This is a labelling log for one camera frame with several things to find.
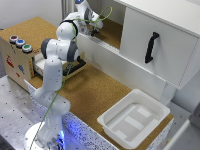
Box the red button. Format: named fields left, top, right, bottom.
left=9, top=34, right=20, bottom=45

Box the black door handle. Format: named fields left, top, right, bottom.
left=144, top=31, right=160, bottom=65

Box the green cable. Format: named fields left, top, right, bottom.
left=27, top=5, right=114, bottom=150

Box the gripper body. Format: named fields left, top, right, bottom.
left=87, top=11, right=103, bottom=32

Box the white cabinet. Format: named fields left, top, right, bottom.
left=61, top=0, right=200, bottom=107

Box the white plastic box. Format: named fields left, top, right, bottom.
left=96, top=88, right=172, bottom=150

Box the white sliding door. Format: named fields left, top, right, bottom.
left=118, top=6, right=200, bottom=91

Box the blue button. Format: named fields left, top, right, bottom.
left=15, top=38, right=26, bottom=49

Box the wooden drawer box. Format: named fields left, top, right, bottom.
left=0, top=16, right=65, bottom=93

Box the black drawer handle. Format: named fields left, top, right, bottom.
left=62, top=59, right=87, bottom=76

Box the green button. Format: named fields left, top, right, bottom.
left=21, top=43, right=34, bottom=54

